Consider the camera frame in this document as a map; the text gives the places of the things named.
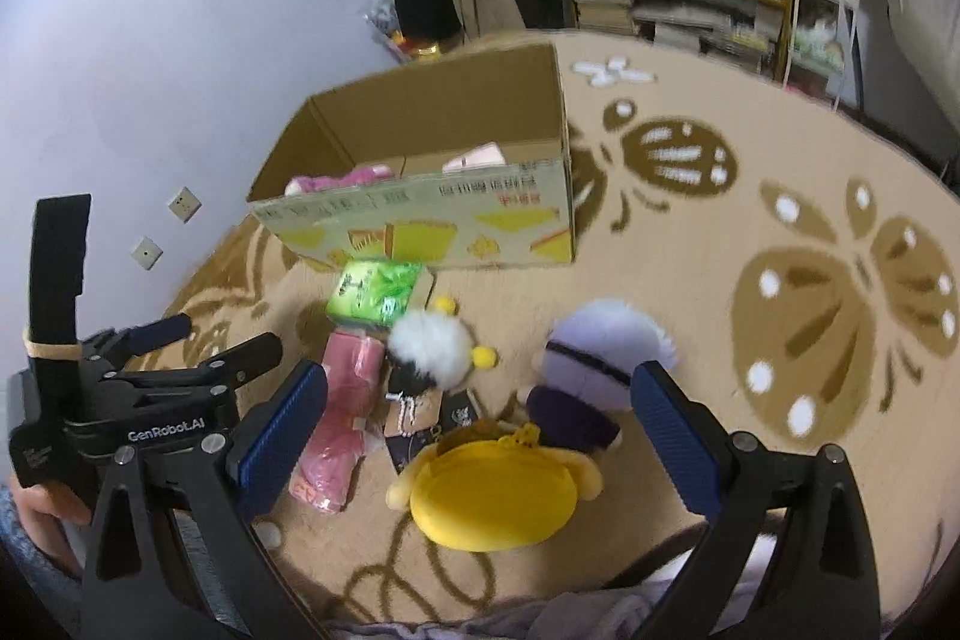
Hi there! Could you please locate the yellow dog plush toy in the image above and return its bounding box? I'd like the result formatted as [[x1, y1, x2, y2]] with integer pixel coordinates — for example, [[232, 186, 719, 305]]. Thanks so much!
[[385, 421, 605, 551]]

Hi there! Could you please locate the stack of books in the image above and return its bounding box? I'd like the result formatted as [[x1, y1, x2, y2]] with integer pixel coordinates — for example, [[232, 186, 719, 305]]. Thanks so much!
[[571, 0, 638, 35]]

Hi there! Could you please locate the pink plush toy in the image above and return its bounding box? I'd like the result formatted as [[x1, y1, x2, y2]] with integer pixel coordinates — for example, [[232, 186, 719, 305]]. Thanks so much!
[[285, 162, 395, 197]]

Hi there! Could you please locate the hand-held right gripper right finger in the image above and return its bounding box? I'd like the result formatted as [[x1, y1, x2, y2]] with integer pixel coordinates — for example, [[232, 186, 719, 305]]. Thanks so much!
[[630, 361, 882, 640]]

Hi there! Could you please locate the green tissue packet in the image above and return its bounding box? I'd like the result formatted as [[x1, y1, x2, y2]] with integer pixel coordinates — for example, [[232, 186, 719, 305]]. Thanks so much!
[[325, 260, 426, 330]]

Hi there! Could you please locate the printed cardboard box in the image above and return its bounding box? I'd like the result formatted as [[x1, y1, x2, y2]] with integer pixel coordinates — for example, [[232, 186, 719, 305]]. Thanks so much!
[[247, 42, 578, 270]]

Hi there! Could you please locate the person's left hand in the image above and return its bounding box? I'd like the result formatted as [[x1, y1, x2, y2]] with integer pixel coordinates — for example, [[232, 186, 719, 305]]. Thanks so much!
[[10, 479, 95, 581]]

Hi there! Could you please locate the pink towel packet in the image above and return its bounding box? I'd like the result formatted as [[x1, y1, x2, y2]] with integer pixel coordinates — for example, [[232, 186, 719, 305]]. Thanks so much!
[[289, 329, 391, 513]]

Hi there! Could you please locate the stack of magazines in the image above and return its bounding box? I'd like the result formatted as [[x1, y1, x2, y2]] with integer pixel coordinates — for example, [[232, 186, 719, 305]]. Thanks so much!
[[634, 0, 785, 76]]

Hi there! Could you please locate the beige butterfly rug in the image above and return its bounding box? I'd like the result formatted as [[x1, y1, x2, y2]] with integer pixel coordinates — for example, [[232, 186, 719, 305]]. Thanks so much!
[[157, 29, 960, 626]]

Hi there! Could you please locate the white wire rack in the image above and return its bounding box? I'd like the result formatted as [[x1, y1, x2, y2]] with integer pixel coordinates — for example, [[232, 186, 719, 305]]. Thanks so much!
[[787, 0, 863, 109]]

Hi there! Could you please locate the white-haired plush doll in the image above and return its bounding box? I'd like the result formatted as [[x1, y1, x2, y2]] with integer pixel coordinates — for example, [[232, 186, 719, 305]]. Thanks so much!
[[382, 297, 502, 461]]

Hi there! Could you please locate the white wall socket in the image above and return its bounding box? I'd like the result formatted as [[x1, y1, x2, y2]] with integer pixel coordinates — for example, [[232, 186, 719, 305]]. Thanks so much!
[[129, 235, 164, 271], [166, 186, 202, 225]]

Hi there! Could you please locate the purple plush doll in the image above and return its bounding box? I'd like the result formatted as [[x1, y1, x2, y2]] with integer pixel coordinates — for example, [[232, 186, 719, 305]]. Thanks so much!
[[517, 299, 680, 453]]

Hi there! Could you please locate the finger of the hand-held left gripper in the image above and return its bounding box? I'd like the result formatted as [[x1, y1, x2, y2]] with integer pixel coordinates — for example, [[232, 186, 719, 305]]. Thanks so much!
[[111, 313, 193, 362], [141, 332, 284, 398]]

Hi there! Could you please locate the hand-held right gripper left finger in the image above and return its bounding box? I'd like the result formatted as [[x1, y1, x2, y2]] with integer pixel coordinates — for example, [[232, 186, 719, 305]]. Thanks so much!
[[79, 361, 331, 640]]

